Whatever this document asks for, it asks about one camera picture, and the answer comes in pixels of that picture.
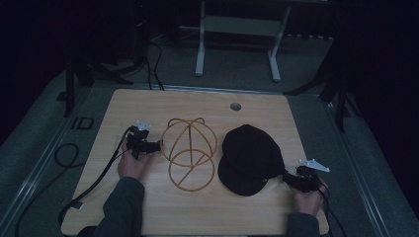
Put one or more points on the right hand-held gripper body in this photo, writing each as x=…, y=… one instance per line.
x=308, y=176

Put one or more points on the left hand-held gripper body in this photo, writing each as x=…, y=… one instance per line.
x=138, y=140

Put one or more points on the black baseball cap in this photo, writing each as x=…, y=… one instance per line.
x=248, y=159

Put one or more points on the person's right hand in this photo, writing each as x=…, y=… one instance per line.
x=308, y=200

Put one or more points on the person's left hand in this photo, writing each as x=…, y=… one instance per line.
x=131, y=166

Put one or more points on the black tripod stand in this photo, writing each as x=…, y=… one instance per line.
x=85, y=72
x=329, y=89

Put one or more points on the white metal stand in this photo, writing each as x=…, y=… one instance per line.
x=238, y=33

